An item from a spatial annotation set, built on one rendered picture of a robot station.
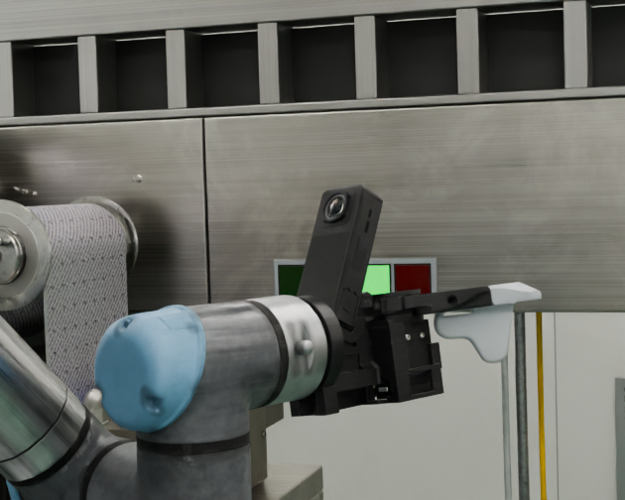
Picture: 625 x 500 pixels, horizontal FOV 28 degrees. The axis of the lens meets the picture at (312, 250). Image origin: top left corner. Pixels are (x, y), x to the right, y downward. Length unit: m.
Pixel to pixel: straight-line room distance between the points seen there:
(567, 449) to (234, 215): 2.49
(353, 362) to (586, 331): 3.26
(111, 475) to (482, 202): 1.04
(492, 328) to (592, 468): 3.28
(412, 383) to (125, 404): 0.25
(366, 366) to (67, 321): 0.86
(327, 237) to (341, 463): 3.48
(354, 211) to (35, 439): 0.28
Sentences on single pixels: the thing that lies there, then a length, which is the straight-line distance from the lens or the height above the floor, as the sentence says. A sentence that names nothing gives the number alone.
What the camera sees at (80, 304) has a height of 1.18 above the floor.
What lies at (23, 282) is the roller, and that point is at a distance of 1.68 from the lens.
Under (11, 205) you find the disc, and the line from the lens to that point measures 1.69.
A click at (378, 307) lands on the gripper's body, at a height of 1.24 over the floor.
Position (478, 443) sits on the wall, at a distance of 4.26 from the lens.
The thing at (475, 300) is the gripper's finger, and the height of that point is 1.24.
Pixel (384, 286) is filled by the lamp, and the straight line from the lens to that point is 1.83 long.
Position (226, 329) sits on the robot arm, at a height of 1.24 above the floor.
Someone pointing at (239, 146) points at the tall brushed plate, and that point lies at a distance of 1.90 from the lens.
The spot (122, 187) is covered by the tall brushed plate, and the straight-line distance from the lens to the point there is 1.98.
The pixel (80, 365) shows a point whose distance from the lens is 1.76.
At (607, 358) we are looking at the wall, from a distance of 4.16.
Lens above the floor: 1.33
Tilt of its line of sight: 3 degrees down
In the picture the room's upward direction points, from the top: 2 degrees counter-clockwise
